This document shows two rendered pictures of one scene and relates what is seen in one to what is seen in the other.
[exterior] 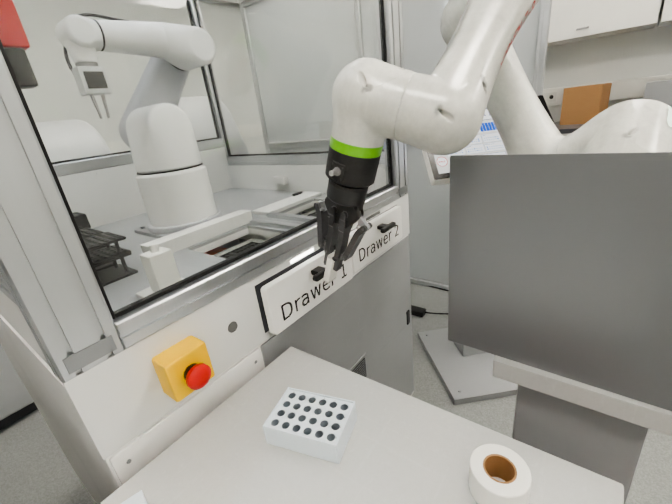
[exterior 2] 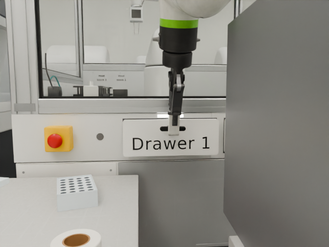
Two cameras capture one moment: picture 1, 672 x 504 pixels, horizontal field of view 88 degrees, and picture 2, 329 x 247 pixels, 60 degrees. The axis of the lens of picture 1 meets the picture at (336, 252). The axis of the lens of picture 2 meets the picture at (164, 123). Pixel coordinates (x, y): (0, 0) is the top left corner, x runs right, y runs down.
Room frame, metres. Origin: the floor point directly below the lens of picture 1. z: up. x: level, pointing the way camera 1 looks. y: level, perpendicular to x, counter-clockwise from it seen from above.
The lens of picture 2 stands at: (0.11, -0.54, 1.01)
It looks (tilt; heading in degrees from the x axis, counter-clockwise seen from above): 6 degrees down; 46
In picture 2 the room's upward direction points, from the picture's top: straight up
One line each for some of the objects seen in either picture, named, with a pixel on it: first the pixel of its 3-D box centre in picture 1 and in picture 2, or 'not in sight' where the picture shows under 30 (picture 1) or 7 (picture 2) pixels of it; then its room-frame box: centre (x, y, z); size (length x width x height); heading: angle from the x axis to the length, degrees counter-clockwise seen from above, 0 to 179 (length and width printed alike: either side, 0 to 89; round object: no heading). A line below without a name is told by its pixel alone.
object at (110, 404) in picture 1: (204, 247); (167, 120); (1.07, 0.42, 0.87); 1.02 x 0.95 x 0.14; 141
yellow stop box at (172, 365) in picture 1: (185, 368); (58, 138); (0.46, 0.27, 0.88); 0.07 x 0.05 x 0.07; 141
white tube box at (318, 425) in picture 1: (311, 422); (76, 191); (0.41, 0.07, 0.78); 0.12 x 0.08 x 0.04; 66
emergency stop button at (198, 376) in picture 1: (196, 375); (55, 140); (0.44, 0.24, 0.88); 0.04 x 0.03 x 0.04; 141
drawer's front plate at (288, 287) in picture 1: (313, 282); (171, 137); (0.72, 0.06, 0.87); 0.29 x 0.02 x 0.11; 141
